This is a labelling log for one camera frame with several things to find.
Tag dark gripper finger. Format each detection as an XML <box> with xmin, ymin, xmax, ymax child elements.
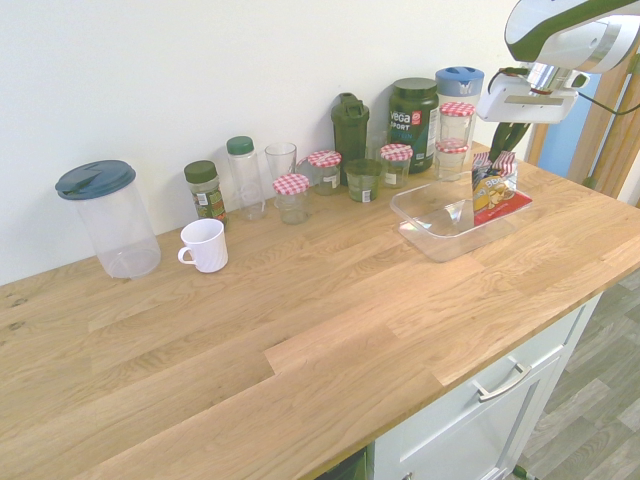
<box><xmin>489</xmin><ymin>121</ymin><xmax>511</xmax><ymax>159</ymax></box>
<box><xmin>503</xmin><ymin>122</ymin><xmax>530</xmax><ymax>152</ymax></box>

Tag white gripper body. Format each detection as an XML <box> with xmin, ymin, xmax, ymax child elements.
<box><xmin>474</xmin><ymin>74</ymin><xmax>582</xmax><ymax>125</ymax></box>

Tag red silver chip bag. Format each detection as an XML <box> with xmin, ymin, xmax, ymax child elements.
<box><xmin>470</xmin><ymin>149</ymin><xmax>534</xmax><ymax>227</ymax></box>

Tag clear plastic rectangular container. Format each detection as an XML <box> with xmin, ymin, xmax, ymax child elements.
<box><xmin>389</xmin><ymin>174</ymin><xmax>519</xmax><ymax>264</ymax></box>

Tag glass jar red checked lid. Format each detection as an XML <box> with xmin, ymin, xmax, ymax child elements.
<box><xmin>439</xmin><ymin>101</ymin><xmax>477</xmax><ymax>147</ymax></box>
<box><xmin>434</xmin><ymin>140</ymin><xmax>472</xmax><ymax>182</ymax></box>
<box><xmin>271</xmin><ymin>174</ymin><xmax>312</xmax><ymax>226</ymax></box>
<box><xmin>379</xmin><ymin>143</ymin><xmax>414</xmax><ymax>189</ymax></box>
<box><xmin>306</xmin><ymin>149</ymin><xmax>343</xmax><ymax>197</ymax></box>

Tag clear pitcher light blue lid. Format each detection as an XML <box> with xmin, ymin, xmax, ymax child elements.
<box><xmin>434</xmin><ymin>65</ymin><xmax>486</xmax><ymax>151</ymax></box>

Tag dark green protein tub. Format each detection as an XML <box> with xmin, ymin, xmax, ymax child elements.
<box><xmin>388</xmin><ymin>76</ymin><xmax>441</xmax><ymax>176</ymax></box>

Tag small dark green cup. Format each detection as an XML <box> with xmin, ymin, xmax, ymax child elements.
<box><xmin>344</xmin><ymin>158</ymin><xmax>384</xmax><ymax>204</ymax></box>

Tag dark green shaker bottle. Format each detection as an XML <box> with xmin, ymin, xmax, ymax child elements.
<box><xmin>330</xmin><ymin>91</ymin><xmax>372</xmax><ymax>174</ymax></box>

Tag clear bottle green lid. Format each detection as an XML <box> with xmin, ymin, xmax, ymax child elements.
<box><xmin>225</xmin><ymin>135</ymin><xmax>267</xmax><ymax>223</ymax></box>

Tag spice jar dark green lid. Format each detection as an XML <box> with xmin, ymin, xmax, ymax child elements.
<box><xmin>182</xmin><ymin>159</ymin><xmax>229</xmax><ymax>227</ymax></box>

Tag white mug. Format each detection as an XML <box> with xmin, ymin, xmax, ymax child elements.
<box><xmin>176</xmin><ymin>217</ymin><xmax>230</xmax><ymax>275</ymax></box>

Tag clear pitcher dark blue lid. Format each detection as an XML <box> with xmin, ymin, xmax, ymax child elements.
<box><xmin>54</xmin><ymin>159</ymin><xmax>163</xmax><ymax>280</ymax></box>

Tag wooden door frame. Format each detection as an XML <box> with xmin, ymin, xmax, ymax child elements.
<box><xmin>523</xmin><ymin>47</ymin><xmax>640</xmax><ymax>210</ymax></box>

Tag tall glass with handle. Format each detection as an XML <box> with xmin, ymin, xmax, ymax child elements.
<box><xmin>264</xmin><ymin>142</ymin><xmax>314</xmax><ymax>194</ymax></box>

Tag silver drawer handle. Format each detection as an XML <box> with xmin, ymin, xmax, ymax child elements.
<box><xmin>471</xmin><ymin>361</ymin><xmax>533</xmax><ymax>404</ymax></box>

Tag white drawer with handle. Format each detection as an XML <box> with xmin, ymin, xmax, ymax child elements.
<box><xmin>371</xmin><ymin>291</ymin><xmax>603</xmax><ymax>480</ymax></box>

